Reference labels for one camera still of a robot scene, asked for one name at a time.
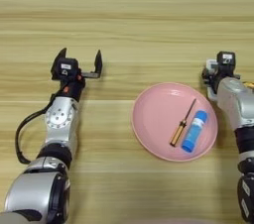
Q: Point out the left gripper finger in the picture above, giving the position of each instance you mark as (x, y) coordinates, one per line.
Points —
(58, 57)
(98, 64)

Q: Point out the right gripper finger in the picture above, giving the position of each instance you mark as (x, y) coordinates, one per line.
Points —
(206, 76)

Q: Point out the gripper's labelled black box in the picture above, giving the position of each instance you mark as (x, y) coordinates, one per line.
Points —
(226, 59)
(67, 66)

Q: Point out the left gripper's labelled black box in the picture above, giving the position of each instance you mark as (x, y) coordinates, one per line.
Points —
(67, 66)

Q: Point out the right gripper's labelled black box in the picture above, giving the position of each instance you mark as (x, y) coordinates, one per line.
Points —
(226, 59)

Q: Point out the blue glue stick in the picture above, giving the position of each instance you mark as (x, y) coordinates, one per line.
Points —
(195, 130)

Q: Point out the pink round plate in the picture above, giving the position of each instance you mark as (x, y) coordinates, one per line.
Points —
(155, 119)

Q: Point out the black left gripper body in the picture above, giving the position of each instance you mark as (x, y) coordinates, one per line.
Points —
(73, 87)

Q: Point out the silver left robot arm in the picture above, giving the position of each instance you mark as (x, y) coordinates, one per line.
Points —
(56, 122)

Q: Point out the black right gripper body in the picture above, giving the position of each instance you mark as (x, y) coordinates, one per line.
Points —
(215, 77)

